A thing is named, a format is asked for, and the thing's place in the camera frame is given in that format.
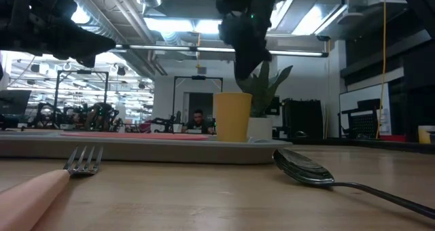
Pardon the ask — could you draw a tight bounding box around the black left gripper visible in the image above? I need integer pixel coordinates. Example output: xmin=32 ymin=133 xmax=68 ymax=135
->
xmin=0 ymin=0 xmax=117 ymax=69

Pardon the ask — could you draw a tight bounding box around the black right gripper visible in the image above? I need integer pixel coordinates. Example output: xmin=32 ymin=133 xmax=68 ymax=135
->
xmin=215 ymin=0 xmax=287 ymax=82

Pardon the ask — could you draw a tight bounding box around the yellow cup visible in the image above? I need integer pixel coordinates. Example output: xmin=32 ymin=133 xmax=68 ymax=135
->
xmin=213 ymin=92 xmax=254 ymax=143

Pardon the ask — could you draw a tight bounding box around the pink round plate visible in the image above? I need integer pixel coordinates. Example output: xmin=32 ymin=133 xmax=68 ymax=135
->
xmin=60 ymin=131 xmax=211 ymax=141

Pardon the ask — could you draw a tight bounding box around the black metal spoon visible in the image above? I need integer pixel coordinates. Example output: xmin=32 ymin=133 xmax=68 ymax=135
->
xmin=272 ymin=147 xmax=435 ymax=221

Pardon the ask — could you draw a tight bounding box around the fork with peach handle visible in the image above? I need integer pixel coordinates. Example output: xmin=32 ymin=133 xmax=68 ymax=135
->
xmin=0 ymin=145 xmax=105 ymax=231

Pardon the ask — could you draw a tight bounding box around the grey rectangular tray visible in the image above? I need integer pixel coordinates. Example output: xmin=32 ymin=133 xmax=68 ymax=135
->
xmin=0 ymin=130 xmax=294 ymax=165

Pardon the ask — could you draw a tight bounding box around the long ceiling light bar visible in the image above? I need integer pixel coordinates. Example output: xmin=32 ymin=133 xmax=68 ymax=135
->
xmin=114 ymin=43 xmax=330 ymax=58

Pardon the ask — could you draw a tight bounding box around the snake plant in white pot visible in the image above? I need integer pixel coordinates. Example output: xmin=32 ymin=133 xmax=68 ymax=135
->
xmin=235 ymin=60 xmax=294 ymax=141

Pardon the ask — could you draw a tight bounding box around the black cabinet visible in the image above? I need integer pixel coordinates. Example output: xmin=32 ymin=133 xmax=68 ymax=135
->
xmin=281 ymin=99 xmax=324 ymax=140

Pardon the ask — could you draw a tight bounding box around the person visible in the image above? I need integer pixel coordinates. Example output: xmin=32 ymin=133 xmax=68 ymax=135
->
xmin=181 ymin=109 xmax=217 ymax=135

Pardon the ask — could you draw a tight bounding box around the black monitor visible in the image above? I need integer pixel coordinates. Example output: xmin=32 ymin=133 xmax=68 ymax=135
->
xmin=0 ymin=89 xmax=33 ymax=116

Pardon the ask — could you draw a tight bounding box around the whiteboard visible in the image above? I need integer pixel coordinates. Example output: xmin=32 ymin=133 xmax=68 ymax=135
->
xmin=338 ymin=82 xmax=392 ymax=137

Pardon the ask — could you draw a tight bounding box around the black perforated chair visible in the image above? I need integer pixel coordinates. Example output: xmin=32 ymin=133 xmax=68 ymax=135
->
xmin=337 ymin=98 xmax=382 ymax=140

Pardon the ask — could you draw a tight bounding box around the red flat object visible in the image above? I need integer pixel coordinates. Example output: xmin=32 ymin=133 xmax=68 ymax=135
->
xmin=379 ymin=134 xmax=408 ymax=143

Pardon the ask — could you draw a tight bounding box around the small yellow container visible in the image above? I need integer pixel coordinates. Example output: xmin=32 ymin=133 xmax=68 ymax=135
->
xmin=417 ymin=125 xmax=435 ymax=145

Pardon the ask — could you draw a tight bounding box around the black portal frame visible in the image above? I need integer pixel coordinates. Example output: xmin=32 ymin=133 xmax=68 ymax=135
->
xmin=172 ymin=75 xmax=224 ymax=134
xmin=53 ymin=69 xmax=110 ymax=130

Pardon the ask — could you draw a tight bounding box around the yellow hanging cable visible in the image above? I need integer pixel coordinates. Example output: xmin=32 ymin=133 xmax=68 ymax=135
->
xmin=375 ymin=1 xmax=389 ymax=139

